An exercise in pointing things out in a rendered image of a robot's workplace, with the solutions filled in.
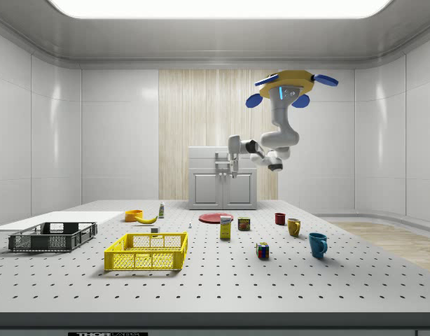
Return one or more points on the puzzle cube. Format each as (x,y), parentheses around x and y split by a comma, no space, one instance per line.
(262,251)

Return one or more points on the drone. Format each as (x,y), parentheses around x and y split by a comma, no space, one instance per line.
(292,76)

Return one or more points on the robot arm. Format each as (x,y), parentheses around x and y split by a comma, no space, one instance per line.
(281,115)

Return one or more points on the yellow and white box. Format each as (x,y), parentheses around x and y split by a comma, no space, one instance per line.
(225,229)

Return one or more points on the white board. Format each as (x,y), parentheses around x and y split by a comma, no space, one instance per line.
(61,217)

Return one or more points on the banana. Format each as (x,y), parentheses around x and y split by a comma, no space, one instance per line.
(145,220)

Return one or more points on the red mug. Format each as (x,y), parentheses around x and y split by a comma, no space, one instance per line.
(279,219)

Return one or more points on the small white bottle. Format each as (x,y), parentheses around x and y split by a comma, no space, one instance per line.
(161,211)

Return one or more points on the yellow bowl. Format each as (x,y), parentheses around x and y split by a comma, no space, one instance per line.
(131,216)

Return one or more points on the white cabinet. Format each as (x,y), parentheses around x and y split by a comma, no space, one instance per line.
(204,182)

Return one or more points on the dark grey basket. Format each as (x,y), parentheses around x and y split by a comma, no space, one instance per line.
(43,242)

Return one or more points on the red plate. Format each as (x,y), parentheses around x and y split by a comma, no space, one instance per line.
(211,218)

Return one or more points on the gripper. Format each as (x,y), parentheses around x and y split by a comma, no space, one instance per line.
(234,162)

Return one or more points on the flat-sided can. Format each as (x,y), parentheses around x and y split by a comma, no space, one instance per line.
(243,224)

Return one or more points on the yellow basket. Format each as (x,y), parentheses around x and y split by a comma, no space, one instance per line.
(141,259)

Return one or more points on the blue mug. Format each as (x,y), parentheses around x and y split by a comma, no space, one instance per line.
(316,245)

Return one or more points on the yellow mug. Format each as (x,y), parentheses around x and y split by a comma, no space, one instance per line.
(292,227)

